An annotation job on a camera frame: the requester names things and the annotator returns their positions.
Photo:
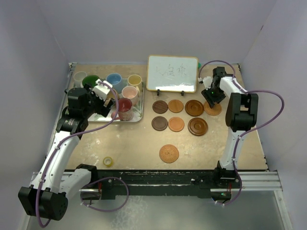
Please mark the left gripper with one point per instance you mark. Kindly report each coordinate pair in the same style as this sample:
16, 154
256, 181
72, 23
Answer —
102, 109

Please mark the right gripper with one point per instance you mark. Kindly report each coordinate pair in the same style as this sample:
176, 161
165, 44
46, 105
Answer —
211, 99

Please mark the woven rattan coaster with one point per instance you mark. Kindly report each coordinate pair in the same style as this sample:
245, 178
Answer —
216, 110
168, 153

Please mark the white mug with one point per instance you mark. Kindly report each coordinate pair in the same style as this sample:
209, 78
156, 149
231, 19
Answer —
78, 78

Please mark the ringed brown wood coaster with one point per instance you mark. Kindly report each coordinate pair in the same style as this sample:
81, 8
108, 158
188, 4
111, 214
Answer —
197, 126

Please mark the light wood coaster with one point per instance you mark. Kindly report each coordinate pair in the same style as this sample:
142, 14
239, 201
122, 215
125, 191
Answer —
175, 106
176, 124

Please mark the floral serving tray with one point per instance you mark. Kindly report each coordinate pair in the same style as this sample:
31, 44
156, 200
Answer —
137, 111

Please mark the dark walnut coaster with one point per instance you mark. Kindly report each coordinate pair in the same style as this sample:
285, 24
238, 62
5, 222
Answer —
160, 107
159, 123

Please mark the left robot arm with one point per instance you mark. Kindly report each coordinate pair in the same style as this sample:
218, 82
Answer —
48, 195

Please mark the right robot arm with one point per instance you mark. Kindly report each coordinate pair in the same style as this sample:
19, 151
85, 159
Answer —
240, 117

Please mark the green interior mug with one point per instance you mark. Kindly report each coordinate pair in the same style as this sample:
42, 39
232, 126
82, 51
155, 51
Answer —
90, 80

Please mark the red floral mug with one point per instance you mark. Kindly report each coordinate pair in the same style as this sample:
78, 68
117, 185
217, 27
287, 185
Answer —
125, 112

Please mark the light blue mug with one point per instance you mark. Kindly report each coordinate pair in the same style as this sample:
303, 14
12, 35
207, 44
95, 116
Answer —
116, 81

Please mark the pink mug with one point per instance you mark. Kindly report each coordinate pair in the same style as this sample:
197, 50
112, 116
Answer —
132, 93

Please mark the yellow-framed whiteboard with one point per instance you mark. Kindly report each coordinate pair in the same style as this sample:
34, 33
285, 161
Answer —
172, 73

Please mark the pale yellow mug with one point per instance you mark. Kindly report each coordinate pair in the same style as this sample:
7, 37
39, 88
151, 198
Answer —
135, 80

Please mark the yellow tape roll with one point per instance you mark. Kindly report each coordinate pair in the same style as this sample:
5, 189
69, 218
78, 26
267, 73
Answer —
108, 161

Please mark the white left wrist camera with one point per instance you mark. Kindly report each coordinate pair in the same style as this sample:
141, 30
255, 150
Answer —
102, 89

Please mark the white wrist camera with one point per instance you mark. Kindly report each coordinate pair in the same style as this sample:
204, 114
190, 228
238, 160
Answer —
206, 81
102, 89

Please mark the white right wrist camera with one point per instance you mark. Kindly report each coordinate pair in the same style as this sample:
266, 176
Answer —
206, 81

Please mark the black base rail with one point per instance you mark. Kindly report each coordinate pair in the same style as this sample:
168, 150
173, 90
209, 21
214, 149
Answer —
198, 183

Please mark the aluminium frame rail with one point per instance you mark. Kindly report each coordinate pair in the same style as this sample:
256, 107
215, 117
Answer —
251, 181

